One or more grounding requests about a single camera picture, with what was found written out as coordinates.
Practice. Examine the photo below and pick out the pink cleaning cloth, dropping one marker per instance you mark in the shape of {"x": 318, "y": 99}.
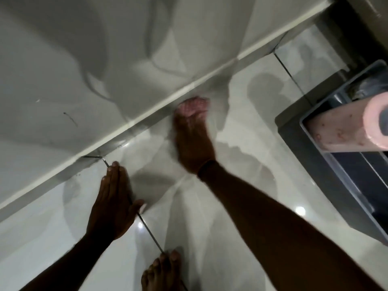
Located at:
{"x": 194, "y": 106}

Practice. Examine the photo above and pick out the pink paper towel roll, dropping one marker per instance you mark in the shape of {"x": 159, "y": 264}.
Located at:
{"x": 342, "y": 130}

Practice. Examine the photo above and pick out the person's left foot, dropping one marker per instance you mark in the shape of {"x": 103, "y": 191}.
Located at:
{"x": 162, "y": 274}

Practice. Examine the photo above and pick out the thin wrist thread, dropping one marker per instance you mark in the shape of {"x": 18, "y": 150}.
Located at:
{"x": 206, "y": 166}

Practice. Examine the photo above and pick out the person's right hand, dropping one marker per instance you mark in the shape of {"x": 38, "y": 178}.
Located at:
{"x": 191, "y": 145}

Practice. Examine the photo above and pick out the person's left thumb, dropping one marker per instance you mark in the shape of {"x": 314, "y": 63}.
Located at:
{"x": 138, "y": 206}

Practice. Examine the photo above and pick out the person's left hand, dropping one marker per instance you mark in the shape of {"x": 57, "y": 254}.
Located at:
{"x": 110, "y": 206}

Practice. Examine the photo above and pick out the gray plastic bin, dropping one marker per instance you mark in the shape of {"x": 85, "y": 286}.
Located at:
{"x": 339, "y": 178}

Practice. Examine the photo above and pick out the person's left forearm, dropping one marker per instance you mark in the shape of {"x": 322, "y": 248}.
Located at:
{"x": 69, "y": 266}

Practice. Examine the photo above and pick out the person's right fingers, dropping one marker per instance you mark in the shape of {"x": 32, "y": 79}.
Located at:
{"x": 185, "y": 120}

